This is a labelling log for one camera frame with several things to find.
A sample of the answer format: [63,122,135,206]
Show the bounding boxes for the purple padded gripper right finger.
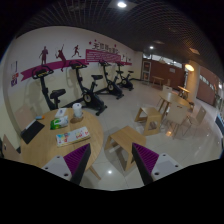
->
[132,143,182,185]

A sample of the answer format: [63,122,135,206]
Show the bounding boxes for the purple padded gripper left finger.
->
[42,144,91,185]

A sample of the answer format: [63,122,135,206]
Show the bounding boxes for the colourful picture book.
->
[56,127,90,147]

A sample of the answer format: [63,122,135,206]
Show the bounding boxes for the round wooden table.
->
[20,108,104,179]
[156,92,191,116]

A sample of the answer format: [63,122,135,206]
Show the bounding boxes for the near wooden stool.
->
[105,126,146,170]

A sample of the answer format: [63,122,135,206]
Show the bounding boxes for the wooden stool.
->
[105,126,146,170]
[135,107,162,136]

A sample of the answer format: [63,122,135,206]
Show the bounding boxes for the green wet wipes pack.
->
[50,116,68,130]

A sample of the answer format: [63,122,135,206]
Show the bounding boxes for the far wooden stool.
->
[135,107,162,136]

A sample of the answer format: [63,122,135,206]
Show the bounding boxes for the black tablet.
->
[21,120,44,144]

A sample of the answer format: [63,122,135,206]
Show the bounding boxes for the white chair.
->
[166,102,188,137]

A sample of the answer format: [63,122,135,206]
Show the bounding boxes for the small blue orange object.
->
[36,115,44,120]

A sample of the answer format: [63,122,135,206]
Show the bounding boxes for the white paper roll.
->
[72,103,82,118]

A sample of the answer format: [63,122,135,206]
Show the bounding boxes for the black exercise bike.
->
[116,61,134,91]
[99,60,124,99]
[69,61,107,116]
[31,65,67,111]

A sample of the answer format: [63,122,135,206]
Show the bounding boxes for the far round wooden table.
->
[156,92,191,116]

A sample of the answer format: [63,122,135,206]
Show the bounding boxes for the distant wooden bench table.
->
[152,76,164,87]

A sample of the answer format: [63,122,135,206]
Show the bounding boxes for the farthest black exercise bike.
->
[116,61,134,91]

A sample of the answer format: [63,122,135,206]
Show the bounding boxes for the nearest black exercise bike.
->
[31,65,67,111]

